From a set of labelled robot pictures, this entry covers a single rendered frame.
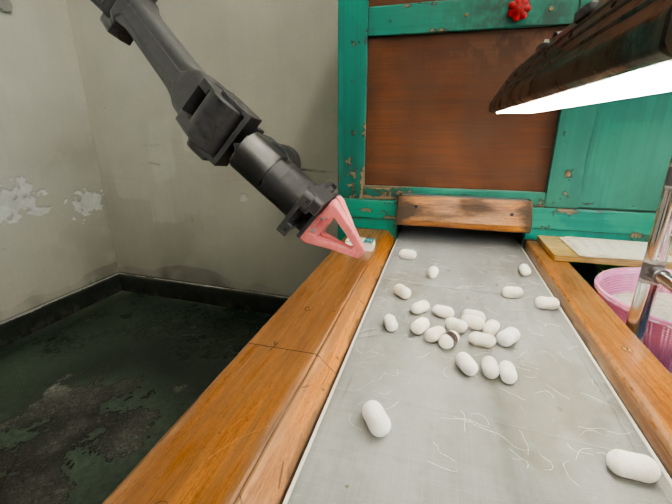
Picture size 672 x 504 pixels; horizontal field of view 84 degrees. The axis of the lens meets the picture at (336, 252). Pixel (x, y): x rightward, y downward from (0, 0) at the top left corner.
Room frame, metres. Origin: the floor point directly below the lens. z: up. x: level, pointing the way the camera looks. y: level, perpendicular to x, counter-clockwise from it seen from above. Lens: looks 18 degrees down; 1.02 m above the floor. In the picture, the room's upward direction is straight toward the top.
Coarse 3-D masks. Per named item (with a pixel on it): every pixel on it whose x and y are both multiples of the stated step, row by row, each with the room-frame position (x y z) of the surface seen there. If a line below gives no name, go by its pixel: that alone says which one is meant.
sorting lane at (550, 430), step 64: (448, 256) 0.80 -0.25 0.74; (512, 256) 0.80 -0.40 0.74; (512, 320) 0.50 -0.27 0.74; (384, 384) 0.36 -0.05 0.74; (448, 384) 0.36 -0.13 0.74; (512, 384) 0.36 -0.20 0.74; (576, 384) 0.36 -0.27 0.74; (320, 448) 0.27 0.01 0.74; (384, 448) 0.27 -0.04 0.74; (448, 448) 0.27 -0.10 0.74; (512, 448) 0.27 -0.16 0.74; (576, 448) 0.27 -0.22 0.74; (640, 448) 0.27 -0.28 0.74
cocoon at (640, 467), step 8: (608, 456) 0.24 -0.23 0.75; (616, 456) 0.24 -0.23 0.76; (624, 456) 0.24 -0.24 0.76; (632, 456) 0.24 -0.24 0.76; (640, 456) 0.24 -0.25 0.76; (648, 456) 0.24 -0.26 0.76; (608, 464) 0.24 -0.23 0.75; (616, 464) 0.24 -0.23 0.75; (624, 464) 0.23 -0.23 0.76; (632, 464) 0.23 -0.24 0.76; (640, 464) 0.23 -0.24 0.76; (648, 464) 0.23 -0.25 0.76; (656, 464) 0.23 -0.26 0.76; (616, 472) 0.24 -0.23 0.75; (624, 472) 0.23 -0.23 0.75; (632, 472) 0.23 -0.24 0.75; (640, 472) 0.23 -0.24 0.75; (648, 472) 0.23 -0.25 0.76; (656, 472) 0.23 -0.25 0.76; (640, 480) 0.23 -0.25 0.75; (648, 480) 0.23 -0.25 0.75; (656, 480) 0.23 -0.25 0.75
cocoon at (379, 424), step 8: (368, 408) 0.30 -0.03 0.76; (376, 408) 0.29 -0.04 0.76; (368, 416) 0.29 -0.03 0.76; (376, 416) 0.28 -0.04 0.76; (384, 416) 0.28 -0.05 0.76; (368, 424) 0.28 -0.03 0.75; (376, 424) 0.28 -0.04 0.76; (384, 424) 0.28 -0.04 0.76; (376, 432) 0.27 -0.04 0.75; (384, 432) 0.27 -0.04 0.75
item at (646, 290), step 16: (592, 0) 0.34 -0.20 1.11; (576, 16) 0.36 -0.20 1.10; (656, 224) 0.45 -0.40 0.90; (656, 240) 0.45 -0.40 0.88; (656, 256) 0.45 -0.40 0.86; (640, 272) 0.46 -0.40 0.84; (656, 272) 0.43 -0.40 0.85; (640, 288) 0.45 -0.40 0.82; (656, 288) 0.44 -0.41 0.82; (640, 304) 0.45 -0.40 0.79; (640, 320) 0.44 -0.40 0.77; (640, 336) 0.44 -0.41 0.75
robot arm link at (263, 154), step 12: (240, 144) 0.48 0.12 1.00; (252, 144) 0.48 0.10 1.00; (264, 144) 0.49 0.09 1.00; (240, 156) 0.48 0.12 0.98; (252, 156) 0.47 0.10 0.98; (264, 156) 0.47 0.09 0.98; (276, 156) 0.48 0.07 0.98; (240, 168) 0.48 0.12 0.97; (252, 168) 0.47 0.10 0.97; (264, 168) 0.47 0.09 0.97; (252, 180) 0.48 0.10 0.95
